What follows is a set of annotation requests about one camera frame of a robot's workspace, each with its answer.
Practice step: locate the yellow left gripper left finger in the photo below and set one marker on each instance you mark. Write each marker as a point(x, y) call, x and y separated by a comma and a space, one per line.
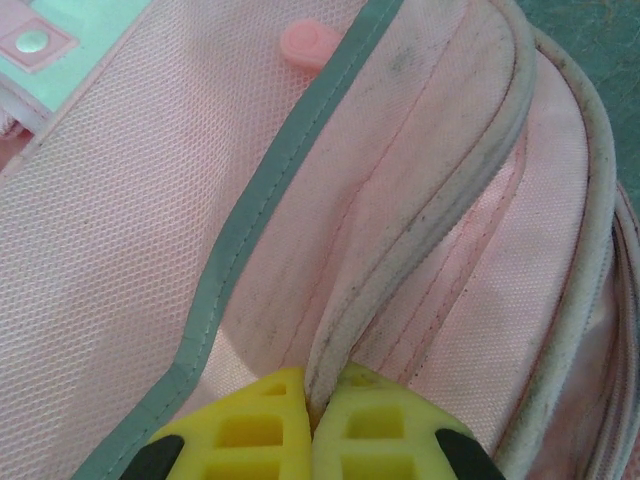
point(240, 440)

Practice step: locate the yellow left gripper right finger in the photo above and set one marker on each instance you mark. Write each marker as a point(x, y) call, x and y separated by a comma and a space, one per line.
point(390, 440)

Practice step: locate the pink backpack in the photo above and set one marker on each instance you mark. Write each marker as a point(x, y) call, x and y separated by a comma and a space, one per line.
point(150, 200)

